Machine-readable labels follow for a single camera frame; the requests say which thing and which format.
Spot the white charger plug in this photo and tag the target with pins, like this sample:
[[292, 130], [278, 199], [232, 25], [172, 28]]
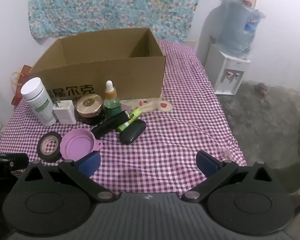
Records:
[[65, 112]]

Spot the round clear lid jar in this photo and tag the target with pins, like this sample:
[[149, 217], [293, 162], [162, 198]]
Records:
[[88, 105]]

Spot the black oval case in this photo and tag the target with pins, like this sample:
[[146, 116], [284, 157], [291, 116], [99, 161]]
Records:
[[132, 133]]

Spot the teal floral cloth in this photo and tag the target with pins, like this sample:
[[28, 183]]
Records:
[[110, 5]]

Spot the blue water jug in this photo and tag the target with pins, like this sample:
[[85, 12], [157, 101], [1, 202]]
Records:
[[237, 27]]

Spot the brown cardboard box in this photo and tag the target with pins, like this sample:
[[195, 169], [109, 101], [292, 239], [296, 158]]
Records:
[[130, 77]]

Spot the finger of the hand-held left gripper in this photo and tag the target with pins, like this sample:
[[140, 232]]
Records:
[[7, 160]]

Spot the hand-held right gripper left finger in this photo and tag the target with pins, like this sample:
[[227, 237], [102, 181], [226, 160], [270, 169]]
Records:
[[90, 163]]

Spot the beige printed cloth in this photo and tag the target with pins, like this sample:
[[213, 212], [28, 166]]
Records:
[[150, 105]]

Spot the black tape roll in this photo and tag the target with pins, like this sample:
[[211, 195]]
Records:
[[43, 153]]

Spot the purple checkered tablecloth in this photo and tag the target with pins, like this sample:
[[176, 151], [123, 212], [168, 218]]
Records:
[[180, 130]]

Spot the green tube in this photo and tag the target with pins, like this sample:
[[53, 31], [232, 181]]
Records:
[[133, 115]]

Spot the pink folding cup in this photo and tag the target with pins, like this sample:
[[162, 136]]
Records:
[[77, 145]]

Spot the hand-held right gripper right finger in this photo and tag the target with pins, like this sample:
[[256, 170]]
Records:
[[207, 163]]

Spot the red gift bag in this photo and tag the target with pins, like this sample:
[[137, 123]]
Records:
[[20, 90]]

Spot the white water dispenser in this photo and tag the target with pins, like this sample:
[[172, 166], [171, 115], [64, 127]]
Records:
[[227, 80]]

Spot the green dropper bottle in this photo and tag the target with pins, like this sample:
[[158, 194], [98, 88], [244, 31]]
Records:
[[112, 105]]

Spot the black cylinder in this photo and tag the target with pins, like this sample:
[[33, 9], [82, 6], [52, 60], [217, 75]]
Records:
[[107, 126]]

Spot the white bottle with green label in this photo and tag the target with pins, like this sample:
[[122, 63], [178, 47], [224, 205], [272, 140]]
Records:
[[38, 97]]

